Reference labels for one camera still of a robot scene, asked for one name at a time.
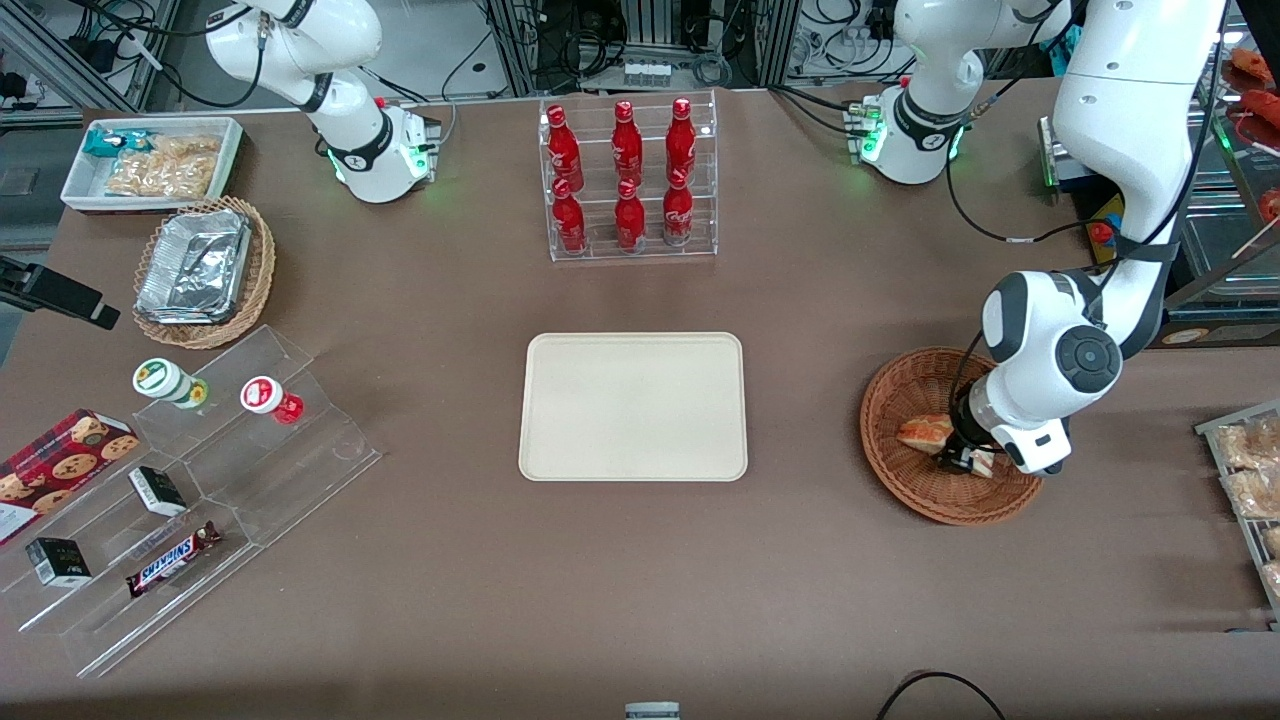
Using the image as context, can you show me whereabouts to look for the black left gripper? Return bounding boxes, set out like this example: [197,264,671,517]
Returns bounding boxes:
[937,392,1007,475]

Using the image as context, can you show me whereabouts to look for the triangular sandwich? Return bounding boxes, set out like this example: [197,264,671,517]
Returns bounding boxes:
[896,414,997,480]

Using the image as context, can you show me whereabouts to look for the dark brown wicker basket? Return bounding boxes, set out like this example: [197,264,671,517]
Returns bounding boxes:
[860,347,1051,527]

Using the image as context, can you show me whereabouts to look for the beige plastic tray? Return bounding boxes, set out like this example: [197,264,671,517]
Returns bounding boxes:
[518,332,749,483]

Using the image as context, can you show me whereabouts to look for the light brown wicker basket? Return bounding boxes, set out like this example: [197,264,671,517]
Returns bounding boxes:
[131,196,277,351]

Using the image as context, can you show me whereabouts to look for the silver control box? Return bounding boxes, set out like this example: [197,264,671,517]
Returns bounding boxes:
[1038,114,1076,193]

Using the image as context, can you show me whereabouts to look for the red cola bottle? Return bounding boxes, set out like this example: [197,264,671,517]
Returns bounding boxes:
[666,97,697,184]
[611,100,644,187]
[614,178,647,251]
[662,168,695,247]
[552,178,589,254]
[546,105,585,193]

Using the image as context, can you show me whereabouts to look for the clear acrylic bottle rack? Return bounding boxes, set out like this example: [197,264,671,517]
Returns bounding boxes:
[539,89,719,264]

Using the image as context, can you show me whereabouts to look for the clear acrylic stepped display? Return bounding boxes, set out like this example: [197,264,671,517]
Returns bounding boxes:
[0,324,384,680]

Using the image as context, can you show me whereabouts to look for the red lid yogurt cup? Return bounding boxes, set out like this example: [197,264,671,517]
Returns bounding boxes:
[240,375,306,426]

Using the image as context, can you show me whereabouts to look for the stacked aluminium foil containers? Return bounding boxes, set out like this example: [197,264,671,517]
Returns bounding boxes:
[134,207,252,327]

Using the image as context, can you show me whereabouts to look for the Snickers chocolate bar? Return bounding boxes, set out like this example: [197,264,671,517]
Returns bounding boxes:
[125,520,224,600]

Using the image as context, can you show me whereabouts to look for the small black box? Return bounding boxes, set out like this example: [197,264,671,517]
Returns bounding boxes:
[25,536,94,588]
[127,465,189,519]

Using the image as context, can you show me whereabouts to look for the green lid yogurt cup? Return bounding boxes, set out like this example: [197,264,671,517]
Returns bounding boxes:
[132,357,210,412]

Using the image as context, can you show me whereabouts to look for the clear bag of crackers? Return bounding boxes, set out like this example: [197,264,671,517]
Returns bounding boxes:
[104,134,223,200]

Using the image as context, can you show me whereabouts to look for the red cookie box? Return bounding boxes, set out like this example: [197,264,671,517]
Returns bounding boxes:
[0,408,142,549]

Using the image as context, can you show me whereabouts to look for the teal snack packet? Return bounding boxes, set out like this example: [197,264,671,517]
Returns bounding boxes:
[82,128,153,160]

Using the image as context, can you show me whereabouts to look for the white rectangular snack bin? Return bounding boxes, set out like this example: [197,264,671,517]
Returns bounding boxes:
[60,116,246,216]

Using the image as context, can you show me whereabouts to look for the black looped floor cable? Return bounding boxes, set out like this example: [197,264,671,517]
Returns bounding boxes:
[877,670,1007,720]

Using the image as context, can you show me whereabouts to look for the grey wire rack tray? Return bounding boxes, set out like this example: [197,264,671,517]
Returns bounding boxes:
[1194,399,1280,633]

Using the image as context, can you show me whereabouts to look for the black left base cables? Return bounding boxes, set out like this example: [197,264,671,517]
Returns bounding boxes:
[768,84,863,137]

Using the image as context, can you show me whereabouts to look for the black right base cable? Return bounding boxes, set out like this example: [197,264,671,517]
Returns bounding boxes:
[358,30,501,141]

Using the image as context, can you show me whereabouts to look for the black clamp mount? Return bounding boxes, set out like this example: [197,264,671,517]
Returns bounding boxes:
[0,255,122,332]

